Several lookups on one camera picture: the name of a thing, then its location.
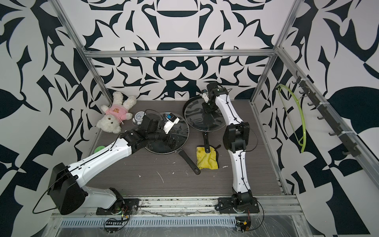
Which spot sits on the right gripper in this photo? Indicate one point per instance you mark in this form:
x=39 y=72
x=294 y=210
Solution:
x=207 y=108

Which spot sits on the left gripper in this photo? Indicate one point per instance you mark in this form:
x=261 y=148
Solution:
x=169 y=143

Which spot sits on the large glass pot lid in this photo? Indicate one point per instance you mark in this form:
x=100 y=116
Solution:
x=178 y=136

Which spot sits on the small glass pan lid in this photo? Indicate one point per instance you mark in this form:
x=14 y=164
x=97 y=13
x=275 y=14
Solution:
x=204 y=115

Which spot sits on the yellow cleaning cloth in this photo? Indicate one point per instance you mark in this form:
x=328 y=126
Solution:
x=207 y=160

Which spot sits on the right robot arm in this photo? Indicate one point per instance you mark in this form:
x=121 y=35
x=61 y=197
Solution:
x=235 y=140

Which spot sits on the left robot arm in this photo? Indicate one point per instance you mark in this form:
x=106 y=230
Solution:
x=68 y=184

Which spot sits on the green round container lid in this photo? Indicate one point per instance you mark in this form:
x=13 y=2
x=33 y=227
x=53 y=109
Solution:
x=99 y=148

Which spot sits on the large black frying pan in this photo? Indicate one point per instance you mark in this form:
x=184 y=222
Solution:
x=189 y=161

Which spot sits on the small black frying pan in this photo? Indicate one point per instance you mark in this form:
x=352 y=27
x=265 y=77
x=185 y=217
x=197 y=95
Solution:
x=205 y=139

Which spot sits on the small white alarm clock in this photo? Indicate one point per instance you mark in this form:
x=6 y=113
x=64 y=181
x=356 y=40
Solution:
x=138 y=118

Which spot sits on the white teddy bear pink shirt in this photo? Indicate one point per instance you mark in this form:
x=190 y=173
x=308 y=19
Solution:
x=116 y=114

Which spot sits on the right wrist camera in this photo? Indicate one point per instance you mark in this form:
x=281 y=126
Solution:
x=205 y=96

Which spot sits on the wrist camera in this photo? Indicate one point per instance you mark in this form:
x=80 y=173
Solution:
x=205 y=96
x=170 y=121

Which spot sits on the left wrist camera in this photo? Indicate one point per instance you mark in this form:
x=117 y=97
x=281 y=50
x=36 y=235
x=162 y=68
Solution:
x=170 y=121

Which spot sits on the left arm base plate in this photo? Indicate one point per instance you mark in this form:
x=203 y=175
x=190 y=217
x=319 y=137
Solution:
x=126 y=207

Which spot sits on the aluminium frame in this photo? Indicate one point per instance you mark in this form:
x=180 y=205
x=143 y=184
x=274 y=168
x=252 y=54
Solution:
x=367 y=160

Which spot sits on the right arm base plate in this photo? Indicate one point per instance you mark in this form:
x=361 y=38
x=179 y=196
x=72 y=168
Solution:
x=230 y=206

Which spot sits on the black wall hook rack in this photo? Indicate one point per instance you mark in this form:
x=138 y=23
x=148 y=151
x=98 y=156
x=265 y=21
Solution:
x=324 y=108

